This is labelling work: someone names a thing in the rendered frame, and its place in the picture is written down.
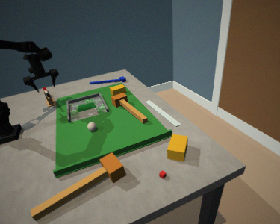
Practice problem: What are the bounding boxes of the small red cube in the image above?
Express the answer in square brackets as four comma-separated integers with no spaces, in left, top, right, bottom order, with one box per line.
[159,170,167,179]

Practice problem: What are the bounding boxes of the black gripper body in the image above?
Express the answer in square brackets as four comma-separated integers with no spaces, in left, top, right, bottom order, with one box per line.
[23,64,59,85]

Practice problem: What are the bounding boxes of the white flat strip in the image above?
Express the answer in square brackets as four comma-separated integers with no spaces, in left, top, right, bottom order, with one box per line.
[145,100,181,127]

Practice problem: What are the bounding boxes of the white golf ball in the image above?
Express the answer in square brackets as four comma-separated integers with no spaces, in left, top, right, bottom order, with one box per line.
[87,122,96,131]

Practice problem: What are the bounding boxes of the green flat mat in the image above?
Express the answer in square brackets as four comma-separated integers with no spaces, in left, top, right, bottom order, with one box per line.
[55,83,168,169]

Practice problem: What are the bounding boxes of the yellow box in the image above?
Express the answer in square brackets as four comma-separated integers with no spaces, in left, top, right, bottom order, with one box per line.
[110,84,126,96]
[167,134,188,162]

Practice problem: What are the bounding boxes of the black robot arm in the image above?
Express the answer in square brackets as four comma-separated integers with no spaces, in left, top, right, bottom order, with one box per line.
[0,40,52,137]

